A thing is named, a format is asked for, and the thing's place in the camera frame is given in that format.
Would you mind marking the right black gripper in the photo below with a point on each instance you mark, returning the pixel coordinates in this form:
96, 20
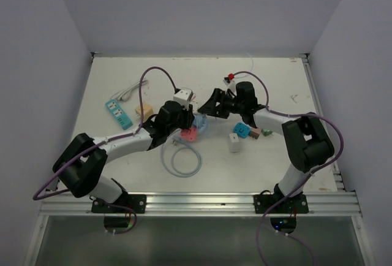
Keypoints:
210, 108

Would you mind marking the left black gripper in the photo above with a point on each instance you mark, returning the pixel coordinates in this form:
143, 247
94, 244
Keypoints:
188, 116

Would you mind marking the light blue round socket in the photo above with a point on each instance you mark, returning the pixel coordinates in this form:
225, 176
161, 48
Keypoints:
200, 123

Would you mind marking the tan wooden socket cube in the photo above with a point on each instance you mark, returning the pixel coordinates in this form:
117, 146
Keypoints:
145, 111

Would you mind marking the pink cube plug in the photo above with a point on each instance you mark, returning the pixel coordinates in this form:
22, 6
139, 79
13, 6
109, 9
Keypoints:
189, 135

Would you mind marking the blue square adapter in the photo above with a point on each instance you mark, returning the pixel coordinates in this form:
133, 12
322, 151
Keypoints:
241, 130

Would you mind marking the white charger plug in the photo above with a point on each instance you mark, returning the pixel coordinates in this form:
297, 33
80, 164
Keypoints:
234, 143

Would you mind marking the green plug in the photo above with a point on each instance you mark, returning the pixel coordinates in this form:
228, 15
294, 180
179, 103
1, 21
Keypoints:
267, 132

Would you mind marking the teal power strip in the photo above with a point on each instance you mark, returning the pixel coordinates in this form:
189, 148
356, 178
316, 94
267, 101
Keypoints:
117, 112

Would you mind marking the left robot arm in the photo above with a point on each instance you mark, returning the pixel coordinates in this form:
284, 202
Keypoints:
80, 166

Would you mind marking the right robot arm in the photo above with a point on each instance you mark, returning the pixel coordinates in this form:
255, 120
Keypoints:
307, 142

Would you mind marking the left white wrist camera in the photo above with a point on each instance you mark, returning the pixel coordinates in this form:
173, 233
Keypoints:
183, 96

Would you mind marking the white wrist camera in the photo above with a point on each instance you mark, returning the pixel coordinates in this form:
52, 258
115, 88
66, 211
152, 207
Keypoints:
230, 82
183, 96

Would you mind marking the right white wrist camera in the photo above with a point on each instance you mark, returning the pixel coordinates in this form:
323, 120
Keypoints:
230, 82

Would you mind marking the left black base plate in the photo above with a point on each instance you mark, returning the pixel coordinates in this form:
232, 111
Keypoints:
134, 202

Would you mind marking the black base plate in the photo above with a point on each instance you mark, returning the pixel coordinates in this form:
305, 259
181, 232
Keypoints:
134, 202
264, 200

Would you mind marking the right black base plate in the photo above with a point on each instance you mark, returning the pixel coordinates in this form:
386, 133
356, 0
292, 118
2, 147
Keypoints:
264, 200

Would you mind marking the aluminium front rail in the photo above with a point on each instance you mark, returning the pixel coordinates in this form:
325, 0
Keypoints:
204, 204

